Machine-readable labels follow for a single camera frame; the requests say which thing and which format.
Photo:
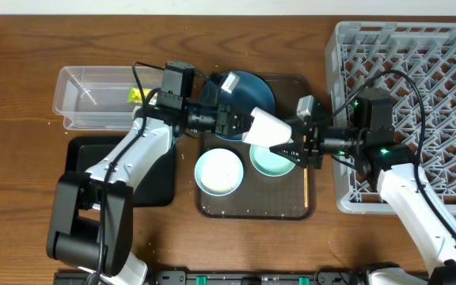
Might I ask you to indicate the dark brown serving tray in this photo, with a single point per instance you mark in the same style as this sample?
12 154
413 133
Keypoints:
260 196

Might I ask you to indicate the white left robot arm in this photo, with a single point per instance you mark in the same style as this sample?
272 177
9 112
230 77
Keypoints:
91 225

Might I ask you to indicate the black plastic bin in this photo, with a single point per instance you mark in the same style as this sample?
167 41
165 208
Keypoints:
156 188

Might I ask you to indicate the wooden chopstick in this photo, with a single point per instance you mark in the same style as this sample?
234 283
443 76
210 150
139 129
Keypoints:
305 188

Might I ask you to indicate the grey dishwasher rack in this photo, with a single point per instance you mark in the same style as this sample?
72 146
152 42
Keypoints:
416 64

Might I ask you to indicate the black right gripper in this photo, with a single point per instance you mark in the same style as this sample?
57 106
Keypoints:
316 137

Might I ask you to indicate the green yellow snack wrapper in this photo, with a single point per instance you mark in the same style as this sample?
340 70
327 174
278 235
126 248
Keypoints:
136 96

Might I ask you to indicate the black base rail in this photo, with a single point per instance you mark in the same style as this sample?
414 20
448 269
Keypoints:
204 278

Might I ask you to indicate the mint green small bowl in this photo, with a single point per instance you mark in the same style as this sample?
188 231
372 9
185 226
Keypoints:
268 163

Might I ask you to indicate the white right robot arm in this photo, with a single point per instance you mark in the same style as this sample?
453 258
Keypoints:
392 169

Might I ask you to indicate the dark blue bowl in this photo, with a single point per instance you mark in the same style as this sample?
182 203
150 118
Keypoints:
251 92

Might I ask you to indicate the clear plastic bin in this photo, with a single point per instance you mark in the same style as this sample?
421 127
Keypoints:
95 98

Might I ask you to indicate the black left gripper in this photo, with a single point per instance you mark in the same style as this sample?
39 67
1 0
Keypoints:
219 119

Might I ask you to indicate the small bowl of rice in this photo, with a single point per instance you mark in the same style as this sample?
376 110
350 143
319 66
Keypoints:
218 172

